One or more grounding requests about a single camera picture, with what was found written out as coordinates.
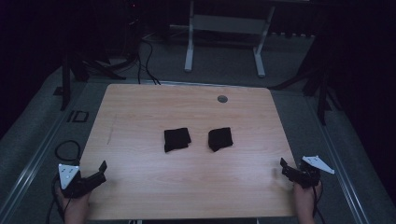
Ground hand-held gripper black cable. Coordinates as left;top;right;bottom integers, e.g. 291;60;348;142
312;180;327;224
46;174;73;224

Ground black metal stand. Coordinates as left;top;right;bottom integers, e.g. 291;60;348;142
269;36;343;126
59;52;127;112

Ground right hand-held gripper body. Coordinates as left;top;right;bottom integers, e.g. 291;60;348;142
281;155;336;189

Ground person's right hand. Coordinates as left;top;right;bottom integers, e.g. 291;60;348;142
292;180;323;224

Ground person's left hand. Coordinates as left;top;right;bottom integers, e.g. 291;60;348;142
55;186;92;224

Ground left hand-held gripper black cable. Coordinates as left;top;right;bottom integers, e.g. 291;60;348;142
46;174;73;224

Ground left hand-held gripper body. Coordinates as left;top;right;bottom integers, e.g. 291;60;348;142
58;163;107;199

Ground black floor cables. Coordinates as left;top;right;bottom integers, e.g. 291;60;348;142
135;38;162;86

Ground metal floor rail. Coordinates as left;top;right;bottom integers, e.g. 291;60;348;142
0;102;76;218
306;96;370;224

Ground right hand-held gripper black cable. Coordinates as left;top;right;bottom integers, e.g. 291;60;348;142
312;180;327;224

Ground black looped floor cable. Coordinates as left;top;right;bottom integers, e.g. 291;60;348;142
54;139;82;163

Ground white metal desk frame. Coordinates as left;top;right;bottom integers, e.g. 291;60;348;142
184;0;276;78

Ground black sock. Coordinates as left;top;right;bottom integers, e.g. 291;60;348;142
163;127;192;153
207;126;234;153

